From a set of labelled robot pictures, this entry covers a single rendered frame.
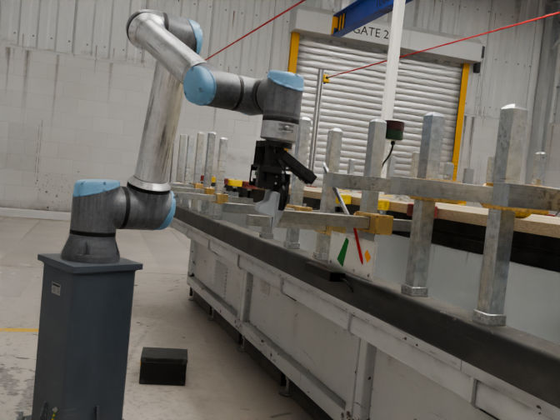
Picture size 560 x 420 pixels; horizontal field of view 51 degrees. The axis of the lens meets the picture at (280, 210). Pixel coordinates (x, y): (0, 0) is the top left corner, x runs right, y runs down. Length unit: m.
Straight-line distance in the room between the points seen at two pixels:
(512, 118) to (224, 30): 8.72
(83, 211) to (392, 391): 1.14
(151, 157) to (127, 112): 7.31
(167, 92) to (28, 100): 7.44
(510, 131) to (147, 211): 1.30
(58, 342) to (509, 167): 1.49
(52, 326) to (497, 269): 1.45
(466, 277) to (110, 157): 8.07
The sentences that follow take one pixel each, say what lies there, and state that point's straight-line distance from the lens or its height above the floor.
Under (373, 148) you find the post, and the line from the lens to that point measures 1.59.
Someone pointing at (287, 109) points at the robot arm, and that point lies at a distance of 1.42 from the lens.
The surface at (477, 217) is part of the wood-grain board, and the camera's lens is 1.55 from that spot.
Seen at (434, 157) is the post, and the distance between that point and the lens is 1.39.
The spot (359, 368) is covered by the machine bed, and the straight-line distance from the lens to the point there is 2.06.
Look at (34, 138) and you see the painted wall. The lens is 9.37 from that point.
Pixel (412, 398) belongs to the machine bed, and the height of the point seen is 0.34.
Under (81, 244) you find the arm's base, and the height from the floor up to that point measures 0.66.
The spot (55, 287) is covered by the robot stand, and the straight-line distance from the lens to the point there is 2.09.
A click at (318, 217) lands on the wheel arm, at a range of 1.49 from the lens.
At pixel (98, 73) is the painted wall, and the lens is 9.41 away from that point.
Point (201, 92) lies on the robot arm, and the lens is 1.44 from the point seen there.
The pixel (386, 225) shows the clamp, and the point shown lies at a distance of 1.54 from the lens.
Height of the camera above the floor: 0.94
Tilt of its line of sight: 3 degrees down
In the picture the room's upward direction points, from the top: 6 degrees clockwise
